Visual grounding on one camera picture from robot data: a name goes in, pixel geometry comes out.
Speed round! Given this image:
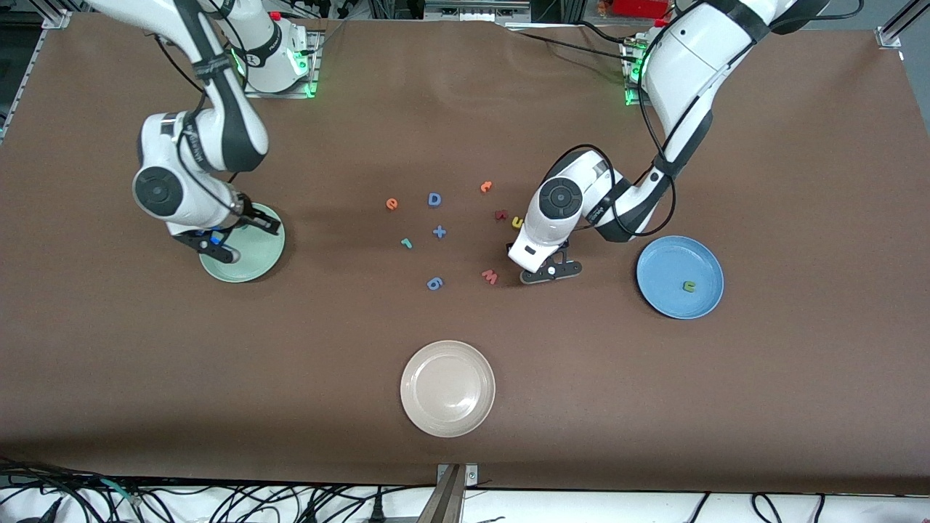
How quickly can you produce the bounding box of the light green plate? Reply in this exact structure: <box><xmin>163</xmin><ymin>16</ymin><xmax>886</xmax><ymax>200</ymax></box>
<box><xmin>200</xmin><ymin>203</ymin><xmax>286</xmax><ymax>283</ymax></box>

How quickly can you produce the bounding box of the brown table cover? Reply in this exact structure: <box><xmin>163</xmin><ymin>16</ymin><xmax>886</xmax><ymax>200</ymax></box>
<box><xmin>0</xmin><ymin>11</ymin><xmax>930</xmax><ymax>496</ymax></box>

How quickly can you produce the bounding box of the blue plate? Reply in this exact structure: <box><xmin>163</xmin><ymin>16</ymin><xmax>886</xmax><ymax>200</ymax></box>
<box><xmin>636</xmin><ymin>235</ymin><xmax>725</xmax><ymax>320</ymax></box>

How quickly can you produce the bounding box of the beige plate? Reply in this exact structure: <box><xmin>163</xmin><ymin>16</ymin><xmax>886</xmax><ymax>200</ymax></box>
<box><xmin>400</xmin><ymin>340</ymin><xmax>497</xmax><ymax>439</ymax></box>

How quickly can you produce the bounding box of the metal equipment rack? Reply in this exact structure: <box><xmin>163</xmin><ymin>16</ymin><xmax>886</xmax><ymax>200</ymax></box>
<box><xmin>424</xmin><ymin>0</ymin><xmax>533</xmax><ymax>23</ymax></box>

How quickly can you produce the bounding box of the red box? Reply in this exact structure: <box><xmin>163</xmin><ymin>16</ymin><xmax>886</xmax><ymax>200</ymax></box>
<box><xmin>614</xmin><ymin>0</ymin><xmax>671</xmax><ymax>19</ymax></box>

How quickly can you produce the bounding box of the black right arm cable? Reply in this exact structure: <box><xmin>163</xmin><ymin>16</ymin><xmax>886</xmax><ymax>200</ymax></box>
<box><xmin>149</xmin><ymin>0</ymin><xmax>244</xmax><ymax>215</ymax></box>

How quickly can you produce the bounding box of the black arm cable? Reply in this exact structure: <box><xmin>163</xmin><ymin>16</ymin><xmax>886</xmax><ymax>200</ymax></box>
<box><xmin>541</xmin><ymin>0</ymin><xmax>865</xmax><ymax>240</ymax></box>
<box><xmin>149</xmin><ymin>0</ymin><xmax>244</xmax><ymax>215</ymax></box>

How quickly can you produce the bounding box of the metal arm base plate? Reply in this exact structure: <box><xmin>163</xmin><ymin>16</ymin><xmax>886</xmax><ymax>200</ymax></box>
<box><xmin>242</xmin><ymin>29</ymin><xmax>321</xmax><ymax>99</ymax></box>
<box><xmin>622</xmin><ymin>40</ymin><xmax>649</xmax><ymax>107</ymax></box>

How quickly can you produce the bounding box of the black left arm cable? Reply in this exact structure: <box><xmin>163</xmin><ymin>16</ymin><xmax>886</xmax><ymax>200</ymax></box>
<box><xmin>541</xmin><ymin>0</ymin><xmax>865</xmax><ymax>240</ymax></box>

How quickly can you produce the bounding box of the black table cable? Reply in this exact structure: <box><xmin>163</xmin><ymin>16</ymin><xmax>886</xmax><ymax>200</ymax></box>
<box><xmin>505</xmin><ymin>20</ymin><xmax>640</xmax><ymax>62</ymax></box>

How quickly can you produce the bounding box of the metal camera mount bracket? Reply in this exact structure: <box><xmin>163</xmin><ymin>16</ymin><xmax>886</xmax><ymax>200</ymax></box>
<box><xmin>418</xmin><ymin>463</ymin><xmax>480</xmax><ymax>523</ymax></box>

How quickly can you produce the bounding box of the teal floor cable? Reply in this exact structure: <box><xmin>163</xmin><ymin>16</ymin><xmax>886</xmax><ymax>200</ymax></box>
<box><xmin>100</xmin><ymin>477</ymin><xmax>142</xmax><ymax>507</ymax></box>

